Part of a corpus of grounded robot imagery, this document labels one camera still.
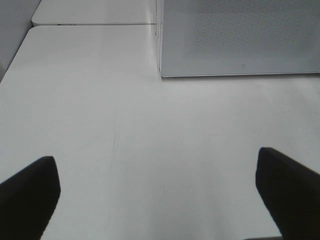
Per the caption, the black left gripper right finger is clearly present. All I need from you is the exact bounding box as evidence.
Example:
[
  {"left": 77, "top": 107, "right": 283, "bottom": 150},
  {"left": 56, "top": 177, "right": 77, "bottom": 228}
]
[{"left": 255, "top": 147, "right": 320, "bottom": 240}]

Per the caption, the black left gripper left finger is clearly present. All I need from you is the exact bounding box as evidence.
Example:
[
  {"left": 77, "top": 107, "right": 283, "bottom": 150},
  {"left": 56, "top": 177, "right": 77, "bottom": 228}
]
[{"left": 0, "top": 156, "right": 61, "bottom": 240}]

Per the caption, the white microwave oven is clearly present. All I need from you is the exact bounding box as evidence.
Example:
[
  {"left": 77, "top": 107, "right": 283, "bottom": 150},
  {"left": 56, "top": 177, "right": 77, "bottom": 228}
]
[{"left": 149, "top": 0, "right": 320, "bottom": 78}]

